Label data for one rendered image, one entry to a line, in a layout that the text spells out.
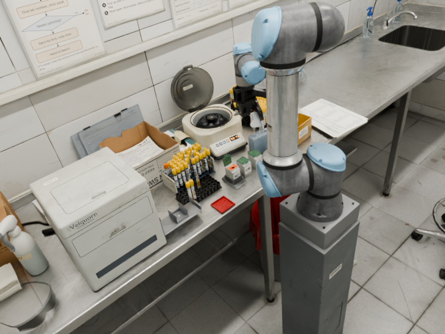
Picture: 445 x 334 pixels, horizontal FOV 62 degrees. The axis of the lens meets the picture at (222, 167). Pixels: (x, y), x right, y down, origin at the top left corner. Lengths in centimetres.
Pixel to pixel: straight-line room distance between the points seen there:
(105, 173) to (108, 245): 22
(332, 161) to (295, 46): 36
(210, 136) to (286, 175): 64
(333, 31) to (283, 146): 32
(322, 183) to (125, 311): 122
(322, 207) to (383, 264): 123
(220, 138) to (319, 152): 64
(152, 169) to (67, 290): 54
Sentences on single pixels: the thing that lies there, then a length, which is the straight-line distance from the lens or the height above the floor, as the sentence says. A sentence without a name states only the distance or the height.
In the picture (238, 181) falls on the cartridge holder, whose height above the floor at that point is 89.
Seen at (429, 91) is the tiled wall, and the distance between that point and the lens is 369.
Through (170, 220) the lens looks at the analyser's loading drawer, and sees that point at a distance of 135.
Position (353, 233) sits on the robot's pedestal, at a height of 84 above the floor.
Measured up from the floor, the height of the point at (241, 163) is 94.
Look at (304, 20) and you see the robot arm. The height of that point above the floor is 158.
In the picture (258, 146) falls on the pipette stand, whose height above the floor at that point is 93.
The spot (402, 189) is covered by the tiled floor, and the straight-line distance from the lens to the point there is 289.
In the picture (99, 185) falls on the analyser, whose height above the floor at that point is 117.
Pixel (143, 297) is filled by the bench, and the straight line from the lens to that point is 198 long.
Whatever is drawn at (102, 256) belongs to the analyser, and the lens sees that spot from 121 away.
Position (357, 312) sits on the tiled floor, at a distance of 218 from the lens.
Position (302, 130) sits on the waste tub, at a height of 94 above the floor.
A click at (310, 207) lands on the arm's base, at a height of 100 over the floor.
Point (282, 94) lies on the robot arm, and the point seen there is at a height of 141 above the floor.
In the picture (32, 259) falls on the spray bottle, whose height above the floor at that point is 95.
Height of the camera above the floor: 184
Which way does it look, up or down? 37 degrees down
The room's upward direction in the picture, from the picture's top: 9 degrees counter-clockwise
